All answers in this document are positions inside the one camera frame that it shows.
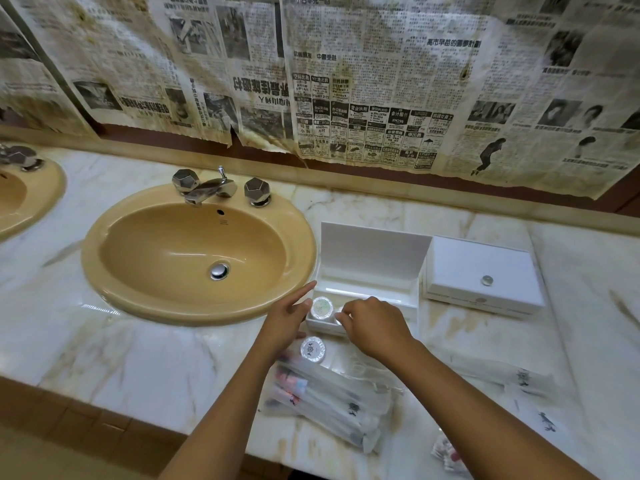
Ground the chrome faucet spout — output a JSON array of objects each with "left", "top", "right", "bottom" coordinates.
[{"left": 183, "top": 166, "right": 237, "bottom": 207}]

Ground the chrome faceted faucet knob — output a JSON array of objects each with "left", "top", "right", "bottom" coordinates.
[
  {"left": 0, "top": 143, "right": 45, "bottom": 173},
  {"left": 243, "top": 177, "right": 273, "bottom": 209},
  {"left": 171, "top": 169, "right": 201, "bottom": 195}
]

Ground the white box with round knob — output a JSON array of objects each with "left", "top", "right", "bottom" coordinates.
[
  {"left": 419, "top": 235, "right": 546, "bottom": 318},
  {"left": 305, "top": 222, "right": 433, "bottom": 338}
]

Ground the person's left hand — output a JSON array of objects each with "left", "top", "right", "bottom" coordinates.
[{"left": 257, "top": 280, "right": 319, "bottom": 355}]

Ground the small round white jar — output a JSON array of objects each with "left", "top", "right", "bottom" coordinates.
[{"left": 299, "top": 335, "right": 327, "bottom": 365}]

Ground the person's right hand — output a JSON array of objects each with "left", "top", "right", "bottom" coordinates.
[{"left": 333, "top": 296, "right": 417, "bottom": 365}]

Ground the beige oval sink basin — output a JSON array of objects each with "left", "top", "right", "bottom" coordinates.
[
  {"left": 81, "top": 182, "right": 319, "bottom": 325},
  {"left": 0, "top": 157, "right": 67, "bottom": 243}
]

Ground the person's right forearm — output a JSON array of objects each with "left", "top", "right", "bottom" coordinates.
[{"left": 387, "top": 338, "right": 601, "bottom": 480}]

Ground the pile of toothbrush kits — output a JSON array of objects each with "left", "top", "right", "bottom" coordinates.
[{"left": 259, "top": 354, "right": 393, "bottom": 455}]

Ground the yellowed newspaper sheet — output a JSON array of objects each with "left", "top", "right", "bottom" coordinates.
[
  {"left": 439, "top": 0, "right": 640, "bottom": 201},
  {"left": 279, "top": 0, "right": 489, "bottom": 171},
  {"left": 9, "top": 0, "right": 296, "bottom": 151},
  {"left": 0, "top": 7, "right": 99, "bottom": 138}
]

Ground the person's left forearm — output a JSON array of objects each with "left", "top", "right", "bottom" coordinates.
[{"left": 157, "top": 344, "right": 292, "bottom": 480}]

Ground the red item packet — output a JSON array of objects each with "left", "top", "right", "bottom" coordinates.
[{"left": 431, "top": 433, "right": 473, "bottom": 480}]

